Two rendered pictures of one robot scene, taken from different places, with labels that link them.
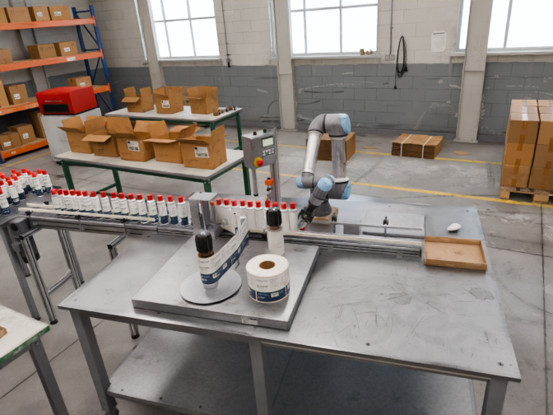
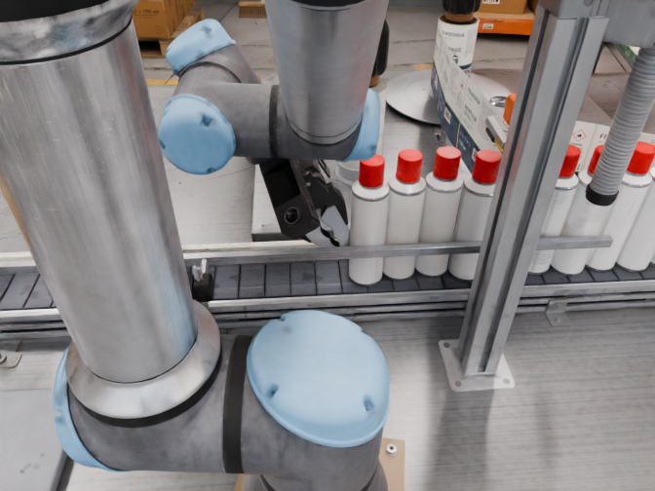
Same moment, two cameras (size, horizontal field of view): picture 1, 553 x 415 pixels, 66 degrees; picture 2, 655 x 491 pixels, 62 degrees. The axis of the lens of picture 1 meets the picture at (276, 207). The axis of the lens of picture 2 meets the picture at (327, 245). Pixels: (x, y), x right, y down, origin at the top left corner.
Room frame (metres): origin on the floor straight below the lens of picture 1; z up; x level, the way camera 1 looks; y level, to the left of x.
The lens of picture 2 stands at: (2.84, -0.39, 1.45)
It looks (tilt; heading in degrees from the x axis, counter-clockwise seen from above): 40 degrees down; 157
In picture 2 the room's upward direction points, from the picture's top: straight up
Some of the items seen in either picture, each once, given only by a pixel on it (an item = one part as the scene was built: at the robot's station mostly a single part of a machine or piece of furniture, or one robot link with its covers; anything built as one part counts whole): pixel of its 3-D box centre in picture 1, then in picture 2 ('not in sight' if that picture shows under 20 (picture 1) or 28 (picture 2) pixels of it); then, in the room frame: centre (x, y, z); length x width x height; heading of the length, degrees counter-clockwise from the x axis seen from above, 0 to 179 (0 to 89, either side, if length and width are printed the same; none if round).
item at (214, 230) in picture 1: (206, 215); not in sight; (2.37, 0.43, 1.01); 0.14 x 0.13 x 0.26; 71
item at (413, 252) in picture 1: (279, 236); (424, 282); (2.32, 0.00, 0.85); 1.65 x 0.11 x 0.05; 71
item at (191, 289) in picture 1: (211, 285); (446, 96); (1.81, 0.36, 0.89); 0.31 x 0.31 x 0.01
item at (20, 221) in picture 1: (23, 240); not in sight; (2.84, 1.88, 0.71); 0.15 x 0.12 x 0.34; 161
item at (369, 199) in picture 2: (293, 218); (368, 222); (2.29, -0.09, 0.98); 0.05 x 0.05 x 0.20
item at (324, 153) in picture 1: (331, 145); not in sight; (6.44, -0.92, 0.16); 0.65 x 0.54 x 0.32; 64
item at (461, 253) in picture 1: (453, 251); not in sight; (2.00, -0.94, 0.85); 0.30 x 0.26 x 0.04; 71
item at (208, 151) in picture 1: (204, 145); not in sight; (4.11, 0.66, 0.97); 0.51 x 0.39 x 0.37; 155
